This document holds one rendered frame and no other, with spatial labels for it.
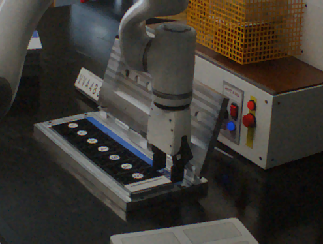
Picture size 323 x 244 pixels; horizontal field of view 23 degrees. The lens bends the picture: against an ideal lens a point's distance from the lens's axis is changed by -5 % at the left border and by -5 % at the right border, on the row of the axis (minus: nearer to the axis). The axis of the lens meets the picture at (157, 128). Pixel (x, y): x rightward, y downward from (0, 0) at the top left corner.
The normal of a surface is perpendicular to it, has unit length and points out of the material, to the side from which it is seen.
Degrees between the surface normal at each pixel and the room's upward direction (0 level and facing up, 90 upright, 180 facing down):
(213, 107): 74
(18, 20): 67
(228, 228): 0
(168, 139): 89
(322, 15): 90
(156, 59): 86
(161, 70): 90
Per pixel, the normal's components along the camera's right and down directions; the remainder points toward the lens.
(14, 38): 0.86, -0.10
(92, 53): 0.04, -0.91
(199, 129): -0.79, -0.07
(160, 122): -0.84, 0.19
